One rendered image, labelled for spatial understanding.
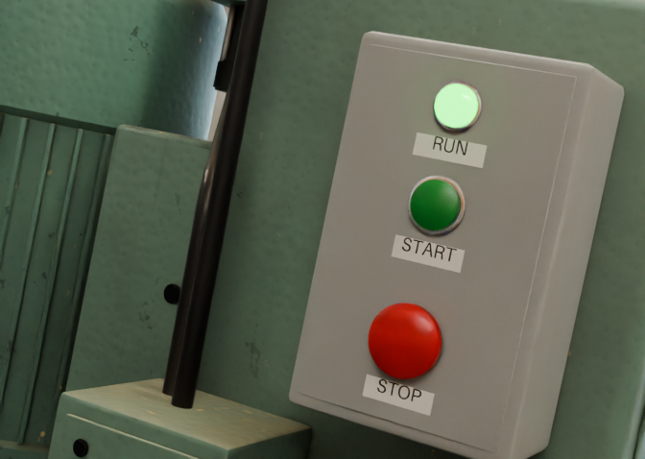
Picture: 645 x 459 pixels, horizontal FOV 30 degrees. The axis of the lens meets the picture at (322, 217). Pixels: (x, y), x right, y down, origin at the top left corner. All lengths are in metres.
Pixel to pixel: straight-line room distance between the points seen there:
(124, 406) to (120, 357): 0.14
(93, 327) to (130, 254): 0.05
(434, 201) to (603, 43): 0.11
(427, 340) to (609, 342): 0.09
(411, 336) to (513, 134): 0.09
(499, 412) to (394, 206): 0.09
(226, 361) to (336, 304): 0.11
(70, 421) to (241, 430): 0.07
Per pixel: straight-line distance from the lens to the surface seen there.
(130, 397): 0.56
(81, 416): 0.54
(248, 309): 0.59
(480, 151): 0.48
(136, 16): 0.71
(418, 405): 0.49
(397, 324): 0.48
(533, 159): 0.47
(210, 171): 0.58
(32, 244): 0.71
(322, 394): 0.50
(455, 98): 0.48
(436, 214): 0.47
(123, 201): 0.68
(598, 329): 0.53
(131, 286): 0.67
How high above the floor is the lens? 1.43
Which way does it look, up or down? 3 degrees down
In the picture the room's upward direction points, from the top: 12 degrees clockwise
